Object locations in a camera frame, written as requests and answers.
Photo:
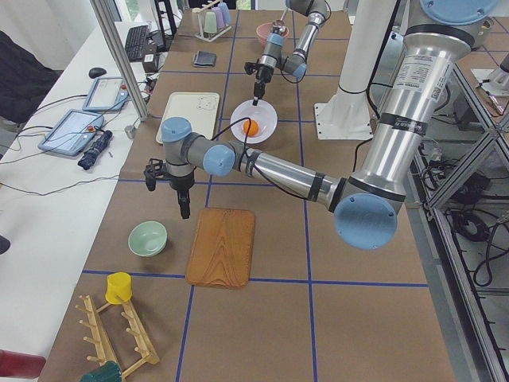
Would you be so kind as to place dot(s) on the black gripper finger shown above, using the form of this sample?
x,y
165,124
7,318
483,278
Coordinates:
x,y
259,92
183,199

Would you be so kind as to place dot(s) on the white round plate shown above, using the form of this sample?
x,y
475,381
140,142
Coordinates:
x,y
264,114

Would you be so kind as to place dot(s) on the orange fruit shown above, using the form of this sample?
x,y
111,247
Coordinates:
x,y
250,128

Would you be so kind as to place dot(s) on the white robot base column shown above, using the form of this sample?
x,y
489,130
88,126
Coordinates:
x,y
346,115

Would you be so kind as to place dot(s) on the cream rectangular tray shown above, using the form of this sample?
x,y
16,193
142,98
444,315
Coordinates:
x,y
199,108

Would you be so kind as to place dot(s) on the wooden cutting board tray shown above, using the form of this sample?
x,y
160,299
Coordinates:
x,y
222,249

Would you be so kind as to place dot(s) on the pink bowl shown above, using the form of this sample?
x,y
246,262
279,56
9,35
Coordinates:
x,y
263,31

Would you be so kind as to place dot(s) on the metal scoop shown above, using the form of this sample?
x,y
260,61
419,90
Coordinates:
x,y
278,26

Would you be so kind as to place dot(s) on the green ceramic bowl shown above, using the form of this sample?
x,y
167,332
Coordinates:
x,y
148,239

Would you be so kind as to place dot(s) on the dark folded cloth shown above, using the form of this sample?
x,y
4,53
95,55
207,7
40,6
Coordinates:
x,y
203,59

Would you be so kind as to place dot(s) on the white cup rack with cups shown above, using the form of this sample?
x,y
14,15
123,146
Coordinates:
x,y
213,20

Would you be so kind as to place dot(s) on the small metal cylinder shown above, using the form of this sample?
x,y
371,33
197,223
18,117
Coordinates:
x,y
130,131

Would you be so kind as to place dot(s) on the folded navy umbrella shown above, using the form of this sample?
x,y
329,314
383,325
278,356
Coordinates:
x,y
91,155

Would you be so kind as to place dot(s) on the yellow plastic cup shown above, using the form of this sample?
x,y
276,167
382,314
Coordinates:
x,y
119,288

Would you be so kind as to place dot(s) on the small black box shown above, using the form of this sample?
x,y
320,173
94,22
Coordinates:
x,y
150,63

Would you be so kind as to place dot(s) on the far teach pendant tablet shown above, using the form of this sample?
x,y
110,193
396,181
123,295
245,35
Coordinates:
x,y
106,94

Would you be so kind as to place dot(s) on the teach pendant tablet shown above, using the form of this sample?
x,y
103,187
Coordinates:
x,y
106,94
72,133

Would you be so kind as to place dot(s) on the near teach pendant tablet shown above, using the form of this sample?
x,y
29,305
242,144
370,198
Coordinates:
x,y
72,133

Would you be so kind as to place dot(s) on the black keyboard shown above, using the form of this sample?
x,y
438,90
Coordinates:
x,y
135,42

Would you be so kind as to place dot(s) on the black computer mouse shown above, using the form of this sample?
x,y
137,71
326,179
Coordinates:
x,y
96,72

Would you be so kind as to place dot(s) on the wooden cup rack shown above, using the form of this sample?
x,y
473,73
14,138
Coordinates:
x,y
118,336

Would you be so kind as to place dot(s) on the dark green cup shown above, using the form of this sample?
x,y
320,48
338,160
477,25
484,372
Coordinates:
x,y
108,372

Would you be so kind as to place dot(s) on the red cylinder object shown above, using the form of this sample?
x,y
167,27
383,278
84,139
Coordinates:
x,y
21,365

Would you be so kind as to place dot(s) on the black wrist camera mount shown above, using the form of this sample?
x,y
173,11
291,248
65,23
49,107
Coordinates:
x,y
155,171

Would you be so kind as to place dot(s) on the aluminium frame post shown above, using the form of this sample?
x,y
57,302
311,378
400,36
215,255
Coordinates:
x,y
112,38

